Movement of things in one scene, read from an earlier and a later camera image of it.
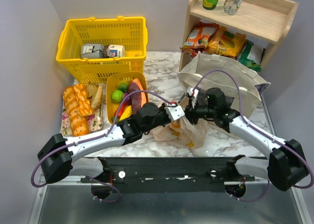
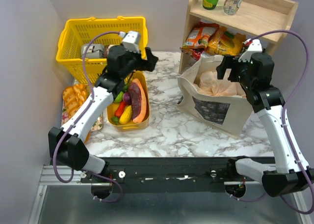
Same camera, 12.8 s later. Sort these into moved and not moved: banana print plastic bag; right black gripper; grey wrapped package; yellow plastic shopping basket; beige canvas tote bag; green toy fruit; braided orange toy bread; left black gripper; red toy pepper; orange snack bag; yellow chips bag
Moved: right black gripper; beige canvas tote bag; banana print plastic bag; left black gripper
Not moved: braided orange toy bread; orange snack bag; red toy pepper; grey wrapped package; yellow chips bag; green toy fruit; yellow plastic shopping basket
